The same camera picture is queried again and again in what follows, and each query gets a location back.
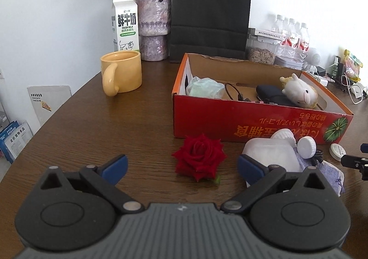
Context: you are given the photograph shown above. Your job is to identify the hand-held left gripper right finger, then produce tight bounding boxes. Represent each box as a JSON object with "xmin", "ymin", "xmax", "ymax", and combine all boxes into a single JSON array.
[{"xmin": 237, "ymin": 154, "xmax": 325, "ymax": 215}]

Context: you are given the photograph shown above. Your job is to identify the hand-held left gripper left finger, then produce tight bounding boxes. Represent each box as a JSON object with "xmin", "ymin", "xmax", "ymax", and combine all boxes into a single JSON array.
[{"xmin": 40, "ymin": 154, "xmax": 145, "ymax": 214}]

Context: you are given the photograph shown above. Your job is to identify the white translucent plastic container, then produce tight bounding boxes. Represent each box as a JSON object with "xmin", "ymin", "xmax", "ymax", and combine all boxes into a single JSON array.
[{"xmin": 242, "ymin": 138, "xmax": 302, "ymax": 187}]

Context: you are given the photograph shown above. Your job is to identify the purple woven cloth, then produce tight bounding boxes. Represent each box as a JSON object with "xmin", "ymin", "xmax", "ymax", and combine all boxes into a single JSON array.
[{"xmin": 296, "ymin": 155, "xmax": 345, "ymax": 197}]

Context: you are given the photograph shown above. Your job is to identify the red fabric rose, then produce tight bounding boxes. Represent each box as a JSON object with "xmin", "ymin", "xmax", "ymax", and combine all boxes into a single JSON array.
[{"xmin": 172, "ymin": 133, "xmax": 227, "ymax": 184}]

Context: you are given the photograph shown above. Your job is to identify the red cardboard box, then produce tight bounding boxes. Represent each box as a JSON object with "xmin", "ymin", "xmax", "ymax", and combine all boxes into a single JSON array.
[{"xmin": 172, "ymin": 52, "xmax": 354, "ymax": 144}]

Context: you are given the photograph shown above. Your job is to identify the white yellow plush sheep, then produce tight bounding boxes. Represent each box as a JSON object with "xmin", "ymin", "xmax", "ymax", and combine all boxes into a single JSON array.
[{"xmin": 279, "ymin": 73, "xmax": 319, "ymax": 109}]

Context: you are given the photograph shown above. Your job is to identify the pale green plastic bag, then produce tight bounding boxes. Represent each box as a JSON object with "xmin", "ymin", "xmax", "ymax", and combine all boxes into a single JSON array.
[{"xmin": 185, "ymin": 76, "xmax": 226, "ymax": 99}]

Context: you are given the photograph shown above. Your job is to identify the white round jar lid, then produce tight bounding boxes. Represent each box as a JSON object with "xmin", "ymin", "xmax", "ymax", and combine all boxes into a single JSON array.
[{"xmin": 329, "ymin": 143, "xmax": 348, "ymax": 161}]

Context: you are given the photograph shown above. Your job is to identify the white bottle cap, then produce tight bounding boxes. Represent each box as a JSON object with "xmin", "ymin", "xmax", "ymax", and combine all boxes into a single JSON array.
[
  {"xmin": 270, "ymin": 129, "xmax": 297, "ymax": 147},
  {"xmin": 296, "ymin": 137, "xmax": 317, "ymax": 159}
]

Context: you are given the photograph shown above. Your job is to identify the black pouch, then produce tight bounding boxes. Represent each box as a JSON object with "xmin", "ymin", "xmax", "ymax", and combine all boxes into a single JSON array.
[{"xmin": 256, "ymin": 84, "xmax": 296, "ymax": 107}]

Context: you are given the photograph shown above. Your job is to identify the white charger block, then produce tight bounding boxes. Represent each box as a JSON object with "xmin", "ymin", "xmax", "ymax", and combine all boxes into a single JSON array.
[{"xmin": 312, "ymin": 73, "xmax": 329, "ymax": 86}]

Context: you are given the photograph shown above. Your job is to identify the yellow green snack packet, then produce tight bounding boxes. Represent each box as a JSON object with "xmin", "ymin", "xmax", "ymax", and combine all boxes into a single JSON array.
[{"xmin": 343, "ymin": 50, "xmax": 363, "ymax": 83}]

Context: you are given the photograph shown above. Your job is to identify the black upright charger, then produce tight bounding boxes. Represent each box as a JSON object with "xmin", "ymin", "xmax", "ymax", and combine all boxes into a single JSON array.
[{"xmin": 331, "ymin": 56, "xmax": 344, "ymax": 78}]

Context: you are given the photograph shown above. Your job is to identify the white leaflet card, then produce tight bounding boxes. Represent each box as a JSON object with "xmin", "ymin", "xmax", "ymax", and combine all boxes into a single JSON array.
[{"xmin": 27, "ymin": 85, "xmax": 72, "ymax": 127}]

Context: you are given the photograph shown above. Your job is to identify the yellow mug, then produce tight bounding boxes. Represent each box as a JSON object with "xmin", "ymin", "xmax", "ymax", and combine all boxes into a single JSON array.
[{"xmin": 100, "ymin": 50, "xmax": 143, "ymax": 96}]

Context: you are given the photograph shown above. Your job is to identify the blue printed packet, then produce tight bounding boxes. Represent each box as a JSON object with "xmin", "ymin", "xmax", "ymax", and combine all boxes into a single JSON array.
[{"xmin": 0, "ymin": 121, "xmax": 33, "ymax": 164}]

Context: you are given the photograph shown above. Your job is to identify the white robot speaker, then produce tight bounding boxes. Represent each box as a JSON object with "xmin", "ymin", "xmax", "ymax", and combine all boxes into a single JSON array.
[{"xmin": 303, "ymin": 48, "xmax": 321, "ymax": 71}]

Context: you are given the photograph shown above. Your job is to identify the printed tin box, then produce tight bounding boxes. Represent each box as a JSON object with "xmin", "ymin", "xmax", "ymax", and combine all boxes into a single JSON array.
[{"xmin": 274, "ymin": 55, "xmax": 304, "ymax": 70}]

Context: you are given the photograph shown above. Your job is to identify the clear container of seeds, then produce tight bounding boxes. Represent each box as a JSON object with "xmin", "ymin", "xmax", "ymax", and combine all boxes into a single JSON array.
[{"xmin": 246, "ymin": 29, "xmax": 281, "ymax": 63}]

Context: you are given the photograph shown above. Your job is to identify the clear water bottle red label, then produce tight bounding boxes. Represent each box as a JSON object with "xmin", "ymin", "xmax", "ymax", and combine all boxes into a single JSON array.
[
  {"xmin": 296, "ymin": 23, "xmax": 311, "ymax": 61},
  {"xmin": 272, "ymin": 14, "xmax": 286, "ymax": 57},
  {"xmin": 283, "ymin": 18, "xmax": 298, "ymax": 60}
]

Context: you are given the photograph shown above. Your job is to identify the flat white box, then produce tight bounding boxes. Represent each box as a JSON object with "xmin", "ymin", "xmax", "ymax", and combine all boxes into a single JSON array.
[{"xmin": 256, "ymin": 30, "xmax": 291, "ymax": 37}]

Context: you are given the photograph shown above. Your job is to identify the white milk carton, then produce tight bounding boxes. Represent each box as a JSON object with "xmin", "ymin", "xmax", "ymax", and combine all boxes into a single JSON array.
[{"xmin": 111, "ymin": 0, "xmax": 140, "ymax": 53}]

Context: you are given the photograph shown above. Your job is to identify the purple textured vase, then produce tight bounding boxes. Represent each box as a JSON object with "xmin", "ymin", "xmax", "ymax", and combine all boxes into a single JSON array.
[{"xmin": 135, "ymin": 0, "xmax": 172, "ymax": 62}]

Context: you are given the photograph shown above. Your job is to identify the black paper bag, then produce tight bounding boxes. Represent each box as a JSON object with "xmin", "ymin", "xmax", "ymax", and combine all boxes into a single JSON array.
[{"xmin": 169, "ymin": 0, "xmax": 253, "ymax": 63}]

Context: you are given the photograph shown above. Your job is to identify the white cable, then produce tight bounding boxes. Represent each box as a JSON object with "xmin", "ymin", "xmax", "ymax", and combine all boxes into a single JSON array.
[{"xmin": 342, "ymin": 75, "xmax": 368, "ymax": 106}]

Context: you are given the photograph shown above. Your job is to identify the white wall plug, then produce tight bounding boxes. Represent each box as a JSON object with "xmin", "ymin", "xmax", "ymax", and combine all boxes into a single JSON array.
[{"xmin": 352, "ymin": 83, "xmax": 367, "ymax": 97}]

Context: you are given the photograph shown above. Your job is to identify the black cable with pink plug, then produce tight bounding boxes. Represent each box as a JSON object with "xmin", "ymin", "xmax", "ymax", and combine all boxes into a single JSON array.
[{"xmin": 224, "ymin": 82, "xmax": 263, "ymax": 103}]

